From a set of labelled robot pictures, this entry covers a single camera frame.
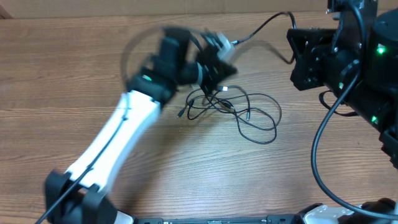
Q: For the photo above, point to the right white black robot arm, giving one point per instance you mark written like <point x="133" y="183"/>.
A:
<point x="357" y="62"/>

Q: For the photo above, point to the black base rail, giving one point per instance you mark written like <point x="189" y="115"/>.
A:
<point x="269" y="219"/>

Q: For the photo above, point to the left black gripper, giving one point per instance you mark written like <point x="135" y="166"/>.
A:
<point x="217" y="74"/>

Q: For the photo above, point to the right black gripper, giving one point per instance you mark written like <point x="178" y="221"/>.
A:
<point x="313" y="62"/>

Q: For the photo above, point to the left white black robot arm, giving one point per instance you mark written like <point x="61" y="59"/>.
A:
<point x="185" y="57"/>

